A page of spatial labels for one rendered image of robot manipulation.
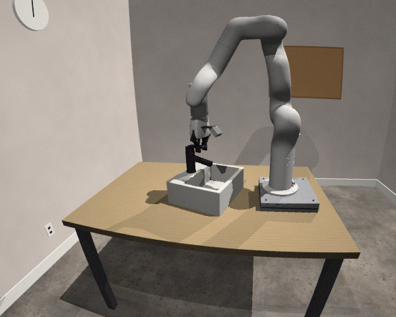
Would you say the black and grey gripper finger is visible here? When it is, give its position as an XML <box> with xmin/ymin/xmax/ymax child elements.
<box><xmin>190</xmin><ymin>130</ymin><xmax>201</xmax><ymax>153</ymax></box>
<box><xmin>201</xmin><ymin>134</ymin><xmax>211</xmax><ymax>151</ymax></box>

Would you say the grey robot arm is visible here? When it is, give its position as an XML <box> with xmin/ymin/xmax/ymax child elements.
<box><xmin>185</xmin><ymin>15</ymin><xmax>301</xmax><ymax>196</ymax></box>

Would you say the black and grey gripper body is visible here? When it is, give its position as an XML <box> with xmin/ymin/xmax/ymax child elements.
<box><xmin>190</xmin><ymin>116</ymin><xmax>210</xmax><ymax>139</ymax></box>

